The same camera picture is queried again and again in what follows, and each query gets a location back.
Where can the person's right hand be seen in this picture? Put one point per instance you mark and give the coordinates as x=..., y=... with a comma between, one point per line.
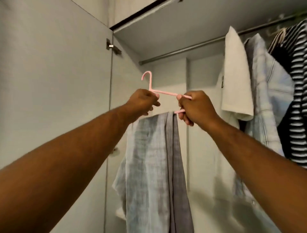
x=199, y=109

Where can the person's left hand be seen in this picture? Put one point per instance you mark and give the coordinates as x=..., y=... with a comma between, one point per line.
x=139, y=103

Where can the pink plastic hanger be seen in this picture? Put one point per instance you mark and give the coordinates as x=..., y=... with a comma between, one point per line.
x=149, y=81

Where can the cream white garment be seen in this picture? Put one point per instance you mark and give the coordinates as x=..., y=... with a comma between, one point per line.
x=237, y=81

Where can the light blue garment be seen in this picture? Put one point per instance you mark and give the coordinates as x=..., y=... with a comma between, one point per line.
x=266, y=105

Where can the grey garment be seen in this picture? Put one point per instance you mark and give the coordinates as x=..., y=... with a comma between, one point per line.
x=148, y=177

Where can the white wooden wardrobe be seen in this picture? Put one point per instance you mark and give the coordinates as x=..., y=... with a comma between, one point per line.
x=52, y=72

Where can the black white striped garment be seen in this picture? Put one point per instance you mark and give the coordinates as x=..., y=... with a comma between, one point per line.
x=298, y=96

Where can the peach plastic hanger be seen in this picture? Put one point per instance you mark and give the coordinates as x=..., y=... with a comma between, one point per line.
x=277, y=39

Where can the person's left forearm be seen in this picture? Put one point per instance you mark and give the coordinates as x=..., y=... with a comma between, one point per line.
x=57, y=177

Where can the person's right forearm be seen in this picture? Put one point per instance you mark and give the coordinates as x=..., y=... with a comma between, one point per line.
x=261, y=177

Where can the metal door hinge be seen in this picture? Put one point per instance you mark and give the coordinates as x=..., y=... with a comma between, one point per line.
x=113, y=46

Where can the metal wardrobe hanging rail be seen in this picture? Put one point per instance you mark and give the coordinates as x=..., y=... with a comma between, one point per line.
x=192, y=47

